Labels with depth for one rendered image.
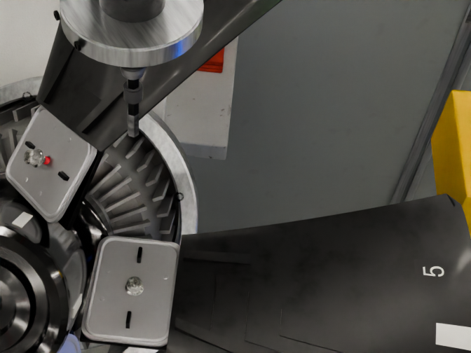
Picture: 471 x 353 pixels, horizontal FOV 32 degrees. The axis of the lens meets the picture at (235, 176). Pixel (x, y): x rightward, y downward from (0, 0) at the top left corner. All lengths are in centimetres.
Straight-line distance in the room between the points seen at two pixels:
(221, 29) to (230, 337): 22
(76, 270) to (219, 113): 62
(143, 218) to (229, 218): 103
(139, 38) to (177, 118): 78
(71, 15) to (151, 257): 28
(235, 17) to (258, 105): 93
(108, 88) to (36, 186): 9
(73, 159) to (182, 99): 62
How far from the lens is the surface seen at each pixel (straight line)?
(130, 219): 71
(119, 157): 72
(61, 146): 60
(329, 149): 155
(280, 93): 144
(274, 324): 60
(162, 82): 54
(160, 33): 39
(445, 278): 65
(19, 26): 82
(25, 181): 62
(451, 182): 93
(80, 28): 40
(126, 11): 39
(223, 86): 121
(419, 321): 63
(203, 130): 115
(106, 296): 62
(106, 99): 56
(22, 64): 83
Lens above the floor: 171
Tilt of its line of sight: 51 degrees down
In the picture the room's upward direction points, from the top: 8 degrees clockwise
